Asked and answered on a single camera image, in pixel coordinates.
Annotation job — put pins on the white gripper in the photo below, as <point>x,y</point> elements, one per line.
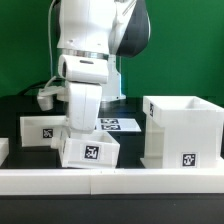
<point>83,106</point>

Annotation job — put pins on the white drawer box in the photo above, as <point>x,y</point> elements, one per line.
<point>97,150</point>
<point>39,130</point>

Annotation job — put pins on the white drawer cabinet frame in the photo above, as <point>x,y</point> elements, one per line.
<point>182,132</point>

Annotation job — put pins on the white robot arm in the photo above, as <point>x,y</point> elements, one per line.
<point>93,33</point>

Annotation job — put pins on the marker tag sheet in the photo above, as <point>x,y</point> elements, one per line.
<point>117,125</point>

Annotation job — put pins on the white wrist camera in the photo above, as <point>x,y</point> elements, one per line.
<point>81,69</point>

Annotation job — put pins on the white front fence rail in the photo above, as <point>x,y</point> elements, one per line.
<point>118,181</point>

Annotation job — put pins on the white fence rail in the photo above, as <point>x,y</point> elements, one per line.
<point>4,149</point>
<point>118,181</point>

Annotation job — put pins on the white left fence rail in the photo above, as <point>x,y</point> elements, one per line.
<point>4,149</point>

